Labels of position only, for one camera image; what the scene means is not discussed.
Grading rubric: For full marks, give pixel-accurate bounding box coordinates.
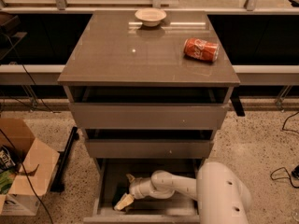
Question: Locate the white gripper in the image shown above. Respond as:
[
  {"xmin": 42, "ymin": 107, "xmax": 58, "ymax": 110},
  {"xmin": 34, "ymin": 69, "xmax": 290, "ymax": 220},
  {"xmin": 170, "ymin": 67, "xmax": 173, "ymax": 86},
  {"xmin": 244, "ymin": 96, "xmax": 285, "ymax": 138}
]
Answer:
[{"xmin": 114, "ymin": 174, "xmax": 155, "ymax": 211}]

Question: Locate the green yellow sponge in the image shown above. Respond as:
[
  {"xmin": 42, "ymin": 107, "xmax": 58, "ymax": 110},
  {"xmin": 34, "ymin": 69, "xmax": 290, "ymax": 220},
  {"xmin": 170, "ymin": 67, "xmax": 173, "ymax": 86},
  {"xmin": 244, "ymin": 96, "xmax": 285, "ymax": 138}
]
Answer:
[{"xmin": 112, "ymin": 186, "xmax": 129, "ymax": 206}]

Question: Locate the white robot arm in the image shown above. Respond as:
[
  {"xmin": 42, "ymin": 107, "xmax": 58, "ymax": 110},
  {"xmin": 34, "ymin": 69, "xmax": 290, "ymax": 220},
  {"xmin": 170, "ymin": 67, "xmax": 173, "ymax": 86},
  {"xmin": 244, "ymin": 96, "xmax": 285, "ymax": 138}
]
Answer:
[{"xmin": 114, "ymin": 161, "xmax": 251, "ymax": 224}]

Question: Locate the grey bottom drawer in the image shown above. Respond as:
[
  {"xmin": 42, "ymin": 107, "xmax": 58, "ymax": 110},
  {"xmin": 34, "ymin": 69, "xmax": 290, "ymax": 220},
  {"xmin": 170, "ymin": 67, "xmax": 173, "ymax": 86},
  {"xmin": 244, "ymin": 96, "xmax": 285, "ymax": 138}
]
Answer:
[{"xmin": 83, "ymin": 159, "xmax": 203, "ymax": 224}]

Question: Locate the grey drawer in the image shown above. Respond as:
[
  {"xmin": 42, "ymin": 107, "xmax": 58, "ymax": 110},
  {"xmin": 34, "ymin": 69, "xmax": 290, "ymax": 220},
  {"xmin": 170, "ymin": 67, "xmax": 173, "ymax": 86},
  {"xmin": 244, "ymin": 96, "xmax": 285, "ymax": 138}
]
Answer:
[
  {"xmin": 83, "ymin": 159, "xmax": 203, "ymax": 224},
  {"xmin": 85, "ymin": 130, "xmax": 214, "ymax": 159},
  {"xmin": 65, "ymin": 86, "xmax": 232, "ymax": 130}
]

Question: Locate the grey middle drawer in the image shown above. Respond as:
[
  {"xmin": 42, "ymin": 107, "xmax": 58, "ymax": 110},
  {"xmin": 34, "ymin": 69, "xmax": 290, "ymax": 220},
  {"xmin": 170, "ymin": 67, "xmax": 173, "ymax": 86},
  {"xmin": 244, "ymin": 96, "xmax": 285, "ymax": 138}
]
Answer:
[{"xmin": 85, "ymin": 130, "xmax": 214, "ymax": 159}]

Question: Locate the grey top drawer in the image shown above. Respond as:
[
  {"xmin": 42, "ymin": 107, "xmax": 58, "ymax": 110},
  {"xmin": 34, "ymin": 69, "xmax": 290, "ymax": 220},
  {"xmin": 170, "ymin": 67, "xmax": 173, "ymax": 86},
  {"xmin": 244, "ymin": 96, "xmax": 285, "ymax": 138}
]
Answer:
[{"xmin": 65, "ymin": 86, "xmax": 232, "ymax": 130}]

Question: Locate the grey drawer cabinet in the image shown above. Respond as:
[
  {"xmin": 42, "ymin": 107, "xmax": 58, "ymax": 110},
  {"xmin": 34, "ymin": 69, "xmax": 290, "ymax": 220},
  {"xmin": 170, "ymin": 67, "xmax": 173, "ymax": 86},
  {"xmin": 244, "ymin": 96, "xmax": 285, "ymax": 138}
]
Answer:
[{"xmin": 57, "ymin": 9, "xmax": 241, "ymax": 224}]

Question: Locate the black bar on floor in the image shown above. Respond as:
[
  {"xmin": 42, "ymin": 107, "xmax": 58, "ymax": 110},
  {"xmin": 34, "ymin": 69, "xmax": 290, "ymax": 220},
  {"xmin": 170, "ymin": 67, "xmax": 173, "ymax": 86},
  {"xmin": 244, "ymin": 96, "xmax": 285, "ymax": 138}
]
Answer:
[{"xmin": 50, "ymin": 127, "xmax": 79, "ymax": 192}]

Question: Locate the open cardboard box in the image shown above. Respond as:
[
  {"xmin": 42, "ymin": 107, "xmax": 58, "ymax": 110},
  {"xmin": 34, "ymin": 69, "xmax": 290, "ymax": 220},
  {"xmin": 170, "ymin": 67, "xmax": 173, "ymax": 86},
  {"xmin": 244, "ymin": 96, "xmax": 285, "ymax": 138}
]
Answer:
[{"xmin": 0, "ymin": 119, "xmax": 59, "ymax": 216}]

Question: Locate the green packet in box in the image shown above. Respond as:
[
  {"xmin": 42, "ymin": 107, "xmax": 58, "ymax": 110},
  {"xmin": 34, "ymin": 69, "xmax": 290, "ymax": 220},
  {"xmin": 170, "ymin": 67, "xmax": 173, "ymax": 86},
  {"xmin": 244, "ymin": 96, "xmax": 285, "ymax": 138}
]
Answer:
[{"xmin": 0, "ymin": 169, "xmax": 17, "ymax": 194}]

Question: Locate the snack bag in box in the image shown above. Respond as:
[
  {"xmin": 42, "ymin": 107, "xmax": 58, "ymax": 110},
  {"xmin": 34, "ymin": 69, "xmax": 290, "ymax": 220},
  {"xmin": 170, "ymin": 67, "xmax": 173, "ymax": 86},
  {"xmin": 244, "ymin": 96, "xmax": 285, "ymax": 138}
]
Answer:
[{"xmin": 0, "ymin": 146, "xmax": 16, "ymax": 173}]

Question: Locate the red soda can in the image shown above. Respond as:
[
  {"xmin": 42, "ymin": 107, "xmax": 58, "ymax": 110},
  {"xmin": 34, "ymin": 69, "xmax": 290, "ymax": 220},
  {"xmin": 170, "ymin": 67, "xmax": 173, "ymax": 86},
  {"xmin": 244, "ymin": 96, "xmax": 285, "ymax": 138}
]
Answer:
[{"xmin": 183, "ymin": 37, "xmax": 220, "ymax": 63}]

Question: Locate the white bowl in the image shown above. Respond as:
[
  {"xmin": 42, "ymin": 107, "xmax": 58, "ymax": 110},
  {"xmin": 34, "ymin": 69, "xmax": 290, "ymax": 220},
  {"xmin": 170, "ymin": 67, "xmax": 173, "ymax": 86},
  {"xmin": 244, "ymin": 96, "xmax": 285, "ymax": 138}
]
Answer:
[{"xmin": 135, "ymin": 7, "xmax": 166, "ymax": 27}]

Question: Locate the black cable right floor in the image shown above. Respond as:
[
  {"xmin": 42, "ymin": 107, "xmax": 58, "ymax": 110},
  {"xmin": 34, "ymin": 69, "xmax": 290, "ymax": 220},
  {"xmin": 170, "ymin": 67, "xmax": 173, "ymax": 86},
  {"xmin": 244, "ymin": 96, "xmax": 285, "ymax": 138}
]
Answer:
[{"xmin": 269, "ymin": 110, "xmax": 299, "ymax": 189}]

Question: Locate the black cable floor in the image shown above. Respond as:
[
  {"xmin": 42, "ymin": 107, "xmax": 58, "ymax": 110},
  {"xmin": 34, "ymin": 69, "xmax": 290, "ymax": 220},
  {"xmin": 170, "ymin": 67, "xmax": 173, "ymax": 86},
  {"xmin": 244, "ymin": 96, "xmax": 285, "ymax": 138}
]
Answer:
[
  {"xmin": 269, "ymin": 110, "xmax": 299, "ymax": 189},
  {"xmin": 0, "ymin": 35, "xmax": 60, "ymax": 224}
]

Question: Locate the black cable left floor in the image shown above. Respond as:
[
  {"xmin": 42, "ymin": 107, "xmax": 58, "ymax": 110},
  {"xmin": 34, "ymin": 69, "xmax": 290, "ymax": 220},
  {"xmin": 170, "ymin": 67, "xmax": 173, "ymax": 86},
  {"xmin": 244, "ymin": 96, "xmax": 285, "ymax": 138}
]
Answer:
[{"xmin": 0, "ymin": 35, "xmax": 60, "ymax": 224}]

